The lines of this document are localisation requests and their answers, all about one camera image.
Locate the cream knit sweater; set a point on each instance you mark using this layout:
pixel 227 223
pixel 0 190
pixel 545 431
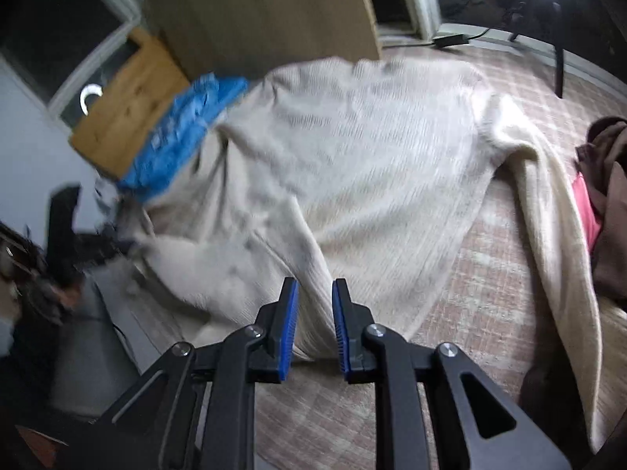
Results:
pixel 343 156

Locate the pink cloth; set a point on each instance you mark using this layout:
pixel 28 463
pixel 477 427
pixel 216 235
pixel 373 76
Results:
pixel 585 205

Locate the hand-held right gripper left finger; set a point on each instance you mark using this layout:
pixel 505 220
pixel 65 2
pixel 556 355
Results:
pixel 289 333

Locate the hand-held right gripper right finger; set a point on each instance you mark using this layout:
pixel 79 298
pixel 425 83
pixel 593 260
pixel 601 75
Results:
pixel 340 333

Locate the light wooden board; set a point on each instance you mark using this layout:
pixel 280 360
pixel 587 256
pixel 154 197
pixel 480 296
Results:
pixel 254 14

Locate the black tripod stand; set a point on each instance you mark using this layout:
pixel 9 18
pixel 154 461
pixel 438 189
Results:
pixel 558 58

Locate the pine wood panel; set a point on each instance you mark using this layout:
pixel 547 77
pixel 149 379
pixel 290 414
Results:
pixel 122 117

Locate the blue plastic cloth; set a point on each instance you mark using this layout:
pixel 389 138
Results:
pixel 171 142

